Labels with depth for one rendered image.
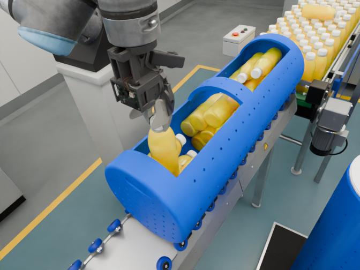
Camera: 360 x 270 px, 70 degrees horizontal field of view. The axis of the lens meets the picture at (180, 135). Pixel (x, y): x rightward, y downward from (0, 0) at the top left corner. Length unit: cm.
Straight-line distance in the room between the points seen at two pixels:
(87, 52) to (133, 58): 92
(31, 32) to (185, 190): 44
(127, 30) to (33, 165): 238
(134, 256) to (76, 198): 147
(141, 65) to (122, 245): 57
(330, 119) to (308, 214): 81
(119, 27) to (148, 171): 32
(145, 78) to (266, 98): 52
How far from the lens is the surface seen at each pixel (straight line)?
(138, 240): 86
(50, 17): 52
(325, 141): 159
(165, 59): 51
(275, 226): 177
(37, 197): 244
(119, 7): 41
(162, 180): 59
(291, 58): 112
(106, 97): 135
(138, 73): 47
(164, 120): 54
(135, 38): 43
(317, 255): 123
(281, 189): 212
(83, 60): 137
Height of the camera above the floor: 169
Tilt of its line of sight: 43 degrees down
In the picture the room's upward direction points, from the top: 7 degrees counter-clockwise
